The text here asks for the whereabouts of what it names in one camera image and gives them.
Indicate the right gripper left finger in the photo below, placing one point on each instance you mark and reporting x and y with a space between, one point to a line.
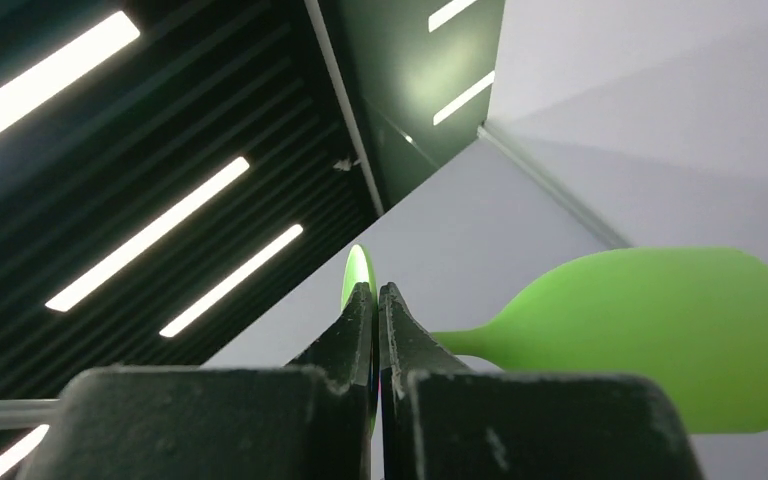
310 419

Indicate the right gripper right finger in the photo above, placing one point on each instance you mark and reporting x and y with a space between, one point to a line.
443 420

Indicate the green wine glass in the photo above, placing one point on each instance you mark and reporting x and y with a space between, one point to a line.
694 320

